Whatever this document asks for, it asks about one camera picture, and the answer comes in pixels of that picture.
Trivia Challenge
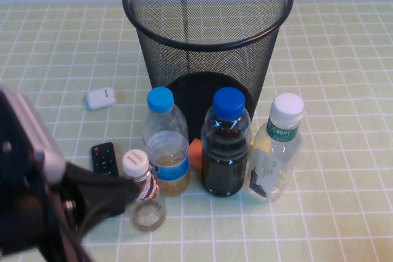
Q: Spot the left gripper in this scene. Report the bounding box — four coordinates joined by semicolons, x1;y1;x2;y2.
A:
0;162;139;262

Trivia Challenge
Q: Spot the small bottle red-striped label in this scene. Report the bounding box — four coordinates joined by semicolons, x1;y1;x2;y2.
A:
122;148;167;232

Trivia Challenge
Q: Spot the white-capped bottle green label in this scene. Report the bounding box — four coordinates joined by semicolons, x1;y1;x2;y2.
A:
248;92;305;202

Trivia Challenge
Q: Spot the black mesh wastebasket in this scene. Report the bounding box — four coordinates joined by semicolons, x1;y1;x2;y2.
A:
122;0;294;143

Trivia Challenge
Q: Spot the black remote control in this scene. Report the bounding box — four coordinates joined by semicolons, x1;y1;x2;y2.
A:
91;142;120;177

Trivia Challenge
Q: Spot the light-blue-capped bottle yellow liquid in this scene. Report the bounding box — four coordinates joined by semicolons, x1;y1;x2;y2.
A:
141;86;191;198

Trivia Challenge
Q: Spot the white earbuds case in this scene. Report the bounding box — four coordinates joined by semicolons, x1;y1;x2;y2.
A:
85;88;117;110

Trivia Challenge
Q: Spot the orange cube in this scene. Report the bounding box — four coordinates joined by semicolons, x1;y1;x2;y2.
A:
188;139;203;172

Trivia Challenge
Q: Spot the dark-blue-capped bottle dark liquid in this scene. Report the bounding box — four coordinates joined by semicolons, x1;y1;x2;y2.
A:
201;87;252;198

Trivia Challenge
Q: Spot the green checked tablecloth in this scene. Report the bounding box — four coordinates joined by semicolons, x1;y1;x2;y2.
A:
0;1;393;262

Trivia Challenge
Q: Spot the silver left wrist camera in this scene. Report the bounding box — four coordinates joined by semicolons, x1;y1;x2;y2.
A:
0;87;67;183

